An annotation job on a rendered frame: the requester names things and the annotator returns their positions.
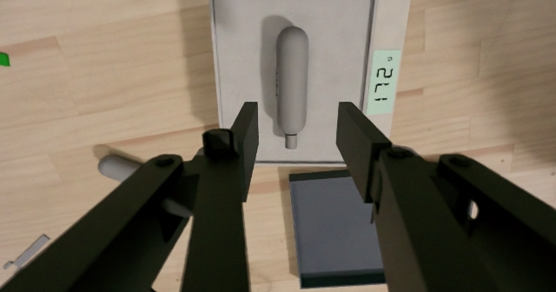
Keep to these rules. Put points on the small green u-shaped clip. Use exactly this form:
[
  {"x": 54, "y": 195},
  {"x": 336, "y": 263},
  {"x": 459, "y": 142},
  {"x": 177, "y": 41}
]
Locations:
[{"x": 4, "y": 60}]

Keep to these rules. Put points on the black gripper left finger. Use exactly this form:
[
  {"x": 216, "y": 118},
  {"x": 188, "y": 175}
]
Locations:
[{"x": 123, "y": 242}]

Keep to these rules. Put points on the white digital scale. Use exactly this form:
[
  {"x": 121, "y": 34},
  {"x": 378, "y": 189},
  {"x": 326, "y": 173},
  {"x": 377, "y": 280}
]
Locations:
[{"x": 349, "y": 60}]

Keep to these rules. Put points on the grey metal gas cylinder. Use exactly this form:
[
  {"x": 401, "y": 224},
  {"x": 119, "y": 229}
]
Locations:
[{"x": 291, "y": 82}]

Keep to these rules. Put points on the grey co2 cylinder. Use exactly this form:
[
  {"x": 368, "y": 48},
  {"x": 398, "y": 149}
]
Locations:
[{"x": 116, "y": 168}]

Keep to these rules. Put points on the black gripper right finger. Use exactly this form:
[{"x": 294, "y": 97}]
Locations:
[{"x": 423, "y": 247}]

